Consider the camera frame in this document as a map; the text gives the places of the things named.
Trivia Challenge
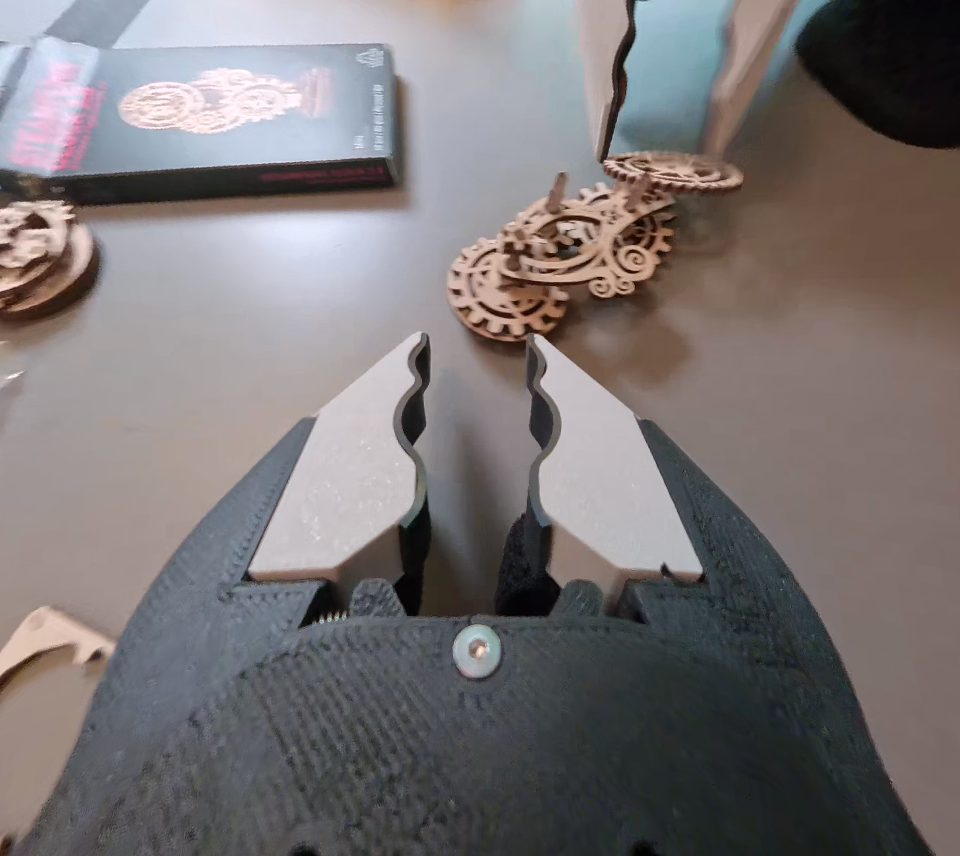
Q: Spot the wooden gear clock assembly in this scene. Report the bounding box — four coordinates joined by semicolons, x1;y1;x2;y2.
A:
446;172;680;345

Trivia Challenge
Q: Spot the black puzzle box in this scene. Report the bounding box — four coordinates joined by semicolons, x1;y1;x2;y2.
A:
0;37;400;206

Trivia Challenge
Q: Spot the large wooden gear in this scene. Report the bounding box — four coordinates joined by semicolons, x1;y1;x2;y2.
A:
602;151;745;199

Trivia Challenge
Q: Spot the grey desk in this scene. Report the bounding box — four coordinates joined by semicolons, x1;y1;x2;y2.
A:
0;0;960;856

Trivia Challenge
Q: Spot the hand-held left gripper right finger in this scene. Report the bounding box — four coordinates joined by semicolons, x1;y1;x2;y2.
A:
525;334;706;606

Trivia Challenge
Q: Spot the round wooden gear base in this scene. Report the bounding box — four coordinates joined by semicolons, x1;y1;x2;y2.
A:
0;198;100;322

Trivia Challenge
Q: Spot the wooden puzzle sheet with gears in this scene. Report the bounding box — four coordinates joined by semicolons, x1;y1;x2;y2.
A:
0;604;119;694

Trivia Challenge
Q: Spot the person's right forearm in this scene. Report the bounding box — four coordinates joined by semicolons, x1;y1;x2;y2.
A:
793;0;960;150

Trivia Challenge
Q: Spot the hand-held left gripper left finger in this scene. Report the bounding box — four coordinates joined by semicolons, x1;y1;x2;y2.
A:
246;332;432;583

